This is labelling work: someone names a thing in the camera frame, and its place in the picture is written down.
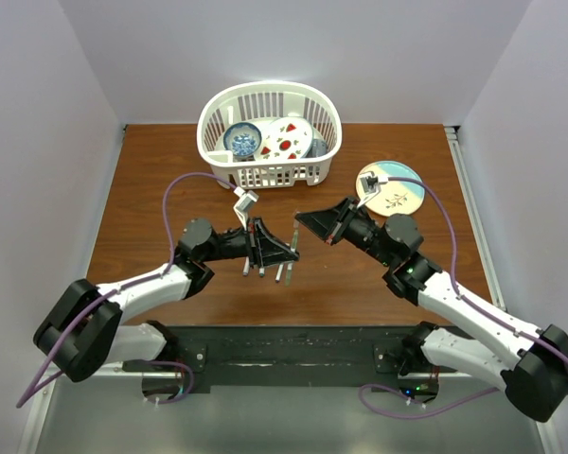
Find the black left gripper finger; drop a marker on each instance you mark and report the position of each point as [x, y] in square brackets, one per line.
[258, 227]
[269, 251]

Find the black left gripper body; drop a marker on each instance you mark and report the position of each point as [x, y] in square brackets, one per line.
[230, 245]

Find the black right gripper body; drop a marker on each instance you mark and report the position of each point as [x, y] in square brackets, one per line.
[362, 233]

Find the white pen with dark-blue tip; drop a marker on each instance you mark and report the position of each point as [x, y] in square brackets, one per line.
[279, 273]

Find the grey green pen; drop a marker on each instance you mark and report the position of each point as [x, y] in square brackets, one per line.
[289, 270]

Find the white pen with blue end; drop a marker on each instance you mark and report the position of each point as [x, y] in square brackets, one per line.
[246, 267]

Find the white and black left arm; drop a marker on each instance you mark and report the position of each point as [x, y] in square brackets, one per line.
[87, 327]

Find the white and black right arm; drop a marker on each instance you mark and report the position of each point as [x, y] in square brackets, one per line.
[527, 363]

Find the cream and blue plate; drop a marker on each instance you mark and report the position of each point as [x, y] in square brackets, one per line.
[394, 197]

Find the grey cup in basket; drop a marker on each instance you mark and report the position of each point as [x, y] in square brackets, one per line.
[319, 148]

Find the watermelon pattern plate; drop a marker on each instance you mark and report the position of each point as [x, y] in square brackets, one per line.
[286, 138]

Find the blue patterned bowl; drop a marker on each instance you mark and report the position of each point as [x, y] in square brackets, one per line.
[242, 139]

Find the white plastic dish basket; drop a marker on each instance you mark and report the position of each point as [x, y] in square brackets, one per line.
[260, 103]

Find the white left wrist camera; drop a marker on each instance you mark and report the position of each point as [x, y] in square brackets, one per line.
[246, 200]

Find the aluminium frame rail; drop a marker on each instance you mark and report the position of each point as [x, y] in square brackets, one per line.
[473, 208]

